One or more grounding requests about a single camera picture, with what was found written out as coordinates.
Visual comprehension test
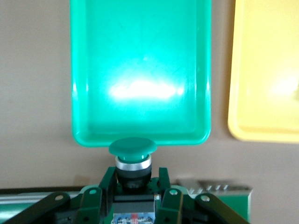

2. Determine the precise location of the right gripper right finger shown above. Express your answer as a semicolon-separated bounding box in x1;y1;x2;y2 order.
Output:
154;167;249;224

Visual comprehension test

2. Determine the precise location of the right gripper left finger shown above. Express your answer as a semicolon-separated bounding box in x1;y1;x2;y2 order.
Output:
0;167;117;224

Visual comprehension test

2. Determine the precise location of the green push button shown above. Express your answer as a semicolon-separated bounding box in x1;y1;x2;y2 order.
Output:
108;137;157;224

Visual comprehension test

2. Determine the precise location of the green conveyor belt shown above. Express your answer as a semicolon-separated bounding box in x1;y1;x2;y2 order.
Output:
0;178;253;224

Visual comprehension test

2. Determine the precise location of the green plastic tray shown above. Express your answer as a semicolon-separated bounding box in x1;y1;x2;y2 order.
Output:
69;0;212;149

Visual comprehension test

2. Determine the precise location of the yellow plastic tray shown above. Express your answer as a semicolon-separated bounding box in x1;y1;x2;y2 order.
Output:
228;0;299;143

